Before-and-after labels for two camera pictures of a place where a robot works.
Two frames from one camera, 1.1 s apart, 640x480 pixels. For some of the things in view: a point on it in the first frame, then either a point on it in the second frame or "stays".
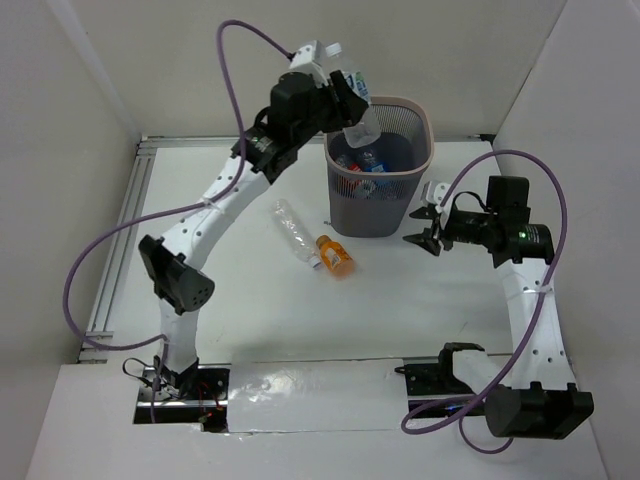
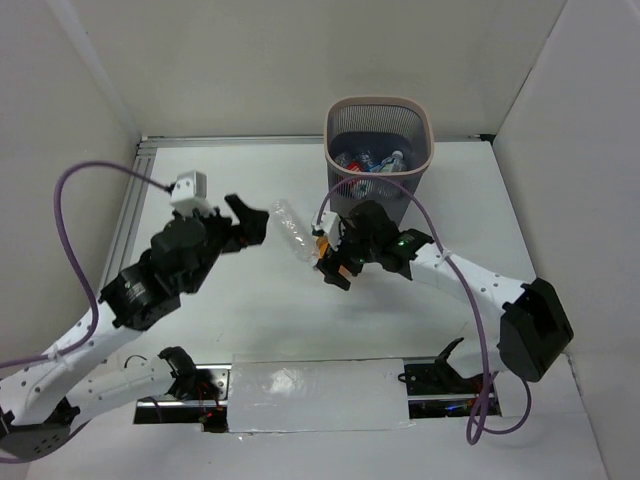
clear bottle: x=367 y=131 -> x=394 y=164
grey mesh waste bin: x=374 y=188 stays
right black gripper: x=425 y=240 -> x=349 y=231
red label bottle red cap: x=348 y=163 stays
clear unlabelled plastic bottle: x=294 y=232 stays
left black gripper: x=338 y=98 -> x=226 y=228
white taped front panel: x=339 y=395 stays
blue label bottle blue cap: x=378 y=167 stays
